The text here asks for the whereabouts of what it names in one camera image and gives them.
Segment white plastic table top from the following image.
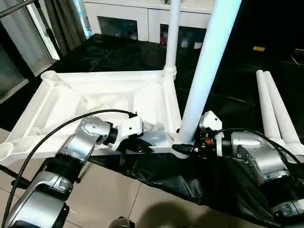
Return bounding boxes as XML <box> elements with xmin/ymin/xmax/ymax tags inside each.
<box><xmin>0</xmin><ymin>68</ymin><xmax>191</xmax><ymax>167</ymax></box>

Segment white plastic table leg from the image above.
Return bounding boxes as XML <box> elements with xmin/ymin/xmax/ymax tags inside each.
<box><xmin>177</xmin><ymin>0</ymin><xmax>243</xmax><ymax>146</ymax></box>
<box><xmin>262</xmin><ymin>71</ymin><xmax>304</xmax><ymax>164</ymax></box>
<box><xmin>163</xmin><ymin>0</ymin><xmax>183</xmax><ymax>82</ymax></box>
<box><xmin>256</xmin><ymin>70</ymin><xmax>286</xmax><ymax>146</ymax></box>

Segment black mat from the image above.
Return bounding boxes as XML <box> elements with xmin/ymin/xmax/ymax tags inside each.
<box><xmin>0</xmin><ymin>33</ymin><xmax>304</xmax><ymax>228</ymax></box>

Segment dark brown rounded object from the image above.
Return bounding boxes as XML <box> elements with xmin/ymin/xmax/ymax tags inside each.
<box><xmin>108</xmin><ymin>216</ymin><xmax>136</xmax><ymax>228</ymax></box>

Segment white cabinet with glass doors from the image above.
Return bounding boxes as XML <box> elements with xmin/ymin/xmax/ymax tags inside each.
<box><xmin>83</xmin><ymin>0</ymin><xmax>214</xmax><ymax>50</ymax></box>

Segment grey curtain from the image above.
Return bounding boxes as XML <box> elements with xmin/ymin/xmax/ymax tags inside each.
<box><xmin>44</xmin><ymin>0</ymin><xmax>86</xmax><ymax>55</ymax></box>

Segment black and white stand pole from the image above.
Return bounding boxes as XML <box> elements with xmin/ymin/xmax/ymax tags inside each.
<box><xmin>0</xmin><ymin>0</ymin><xmax>63</xmax><ymax>62</ymax></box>

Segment black folding table frame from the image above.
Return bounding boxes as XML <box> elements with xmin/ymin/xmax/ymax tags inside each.
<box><xmin>0</xmin><ymin>163</ymin><xmax>32</xmax><ymax>189</ymax></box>

